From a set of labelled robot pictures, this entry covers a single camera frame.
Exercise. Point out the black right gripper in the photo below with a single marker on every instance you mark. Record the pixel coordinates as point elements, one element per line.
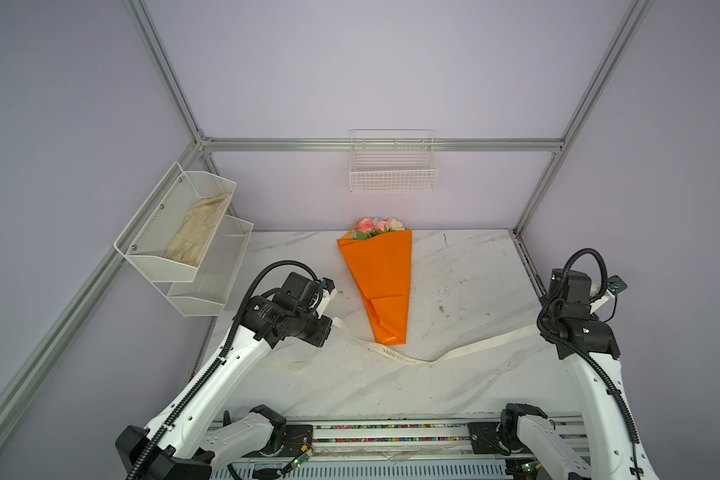
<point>590,316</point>

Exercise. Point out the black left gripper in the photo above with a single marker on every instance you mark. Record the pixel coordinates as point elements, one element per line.
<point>318,339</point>

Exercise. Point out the orange wrapping paper sheet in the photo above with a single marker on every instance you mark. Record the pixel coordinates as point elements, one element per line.
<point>381,269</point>

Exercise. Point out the cream printed ribbon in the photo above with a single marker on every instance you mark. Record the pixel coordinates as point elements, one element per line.
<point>390,355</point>

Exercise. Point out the cream fake rose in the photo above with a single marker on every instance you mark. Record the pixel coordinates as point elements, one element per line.
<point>395,224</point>

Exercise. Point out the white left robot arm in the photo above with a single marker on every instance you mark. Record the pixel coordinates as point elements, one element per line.
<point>179,442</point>

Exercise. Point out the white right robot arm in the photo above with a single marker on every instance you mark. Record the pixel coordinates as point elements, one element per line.
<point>614,445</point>

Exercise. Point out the lower white mesh shelf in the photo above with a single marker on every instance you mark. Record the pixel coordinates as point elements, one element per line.
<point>208,293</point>

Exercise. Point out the white mesh shelf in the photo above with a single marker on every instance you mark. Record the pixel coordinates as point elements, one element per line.
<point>145,241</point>
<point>208,293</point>

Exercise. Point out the beige cloth glove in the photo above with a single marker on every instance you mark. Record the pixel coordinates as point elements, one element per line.
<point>189,244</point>

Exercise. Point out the upper white mesh shelf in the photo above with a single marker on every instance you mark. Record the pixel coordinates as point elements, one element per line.
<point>145,241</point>

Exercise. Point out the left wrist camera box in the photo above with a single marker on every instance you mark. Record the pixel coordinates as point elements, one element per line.
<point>614,286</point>

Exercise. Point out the white wire wall basket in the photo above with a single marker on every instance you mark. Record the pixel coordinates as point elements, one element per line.
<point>392,171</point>

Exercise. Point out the aluminium frame crossbar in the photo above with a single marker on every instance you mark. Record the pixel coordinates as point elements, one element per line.
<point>410,144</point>

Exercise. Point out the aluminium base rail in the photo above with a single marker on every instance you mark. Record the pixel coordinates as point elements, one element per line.
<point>446,448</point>

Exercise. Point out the aluminium frame post right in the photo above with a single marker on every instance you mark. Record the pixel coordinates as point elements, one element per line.
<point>626,31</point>

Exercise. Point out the aluminium frame post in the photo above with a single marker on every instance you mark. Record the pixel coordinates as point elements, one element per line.
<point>626,31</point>
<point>148,33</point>

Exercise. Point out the aluminium frame post left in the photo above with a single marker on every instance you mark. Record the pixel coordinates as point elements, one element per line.
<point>148,33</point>

